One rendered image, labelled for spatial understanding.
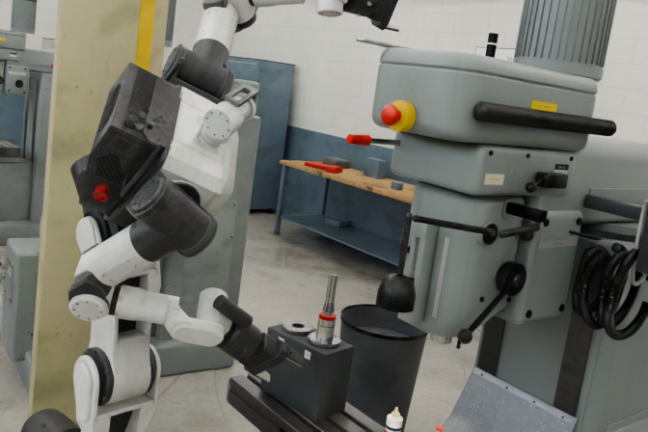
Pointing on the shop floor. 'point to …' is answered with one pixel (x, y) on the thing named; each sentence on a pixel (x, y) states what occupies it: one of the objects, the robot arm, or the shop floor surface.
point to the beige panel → (87, 128)
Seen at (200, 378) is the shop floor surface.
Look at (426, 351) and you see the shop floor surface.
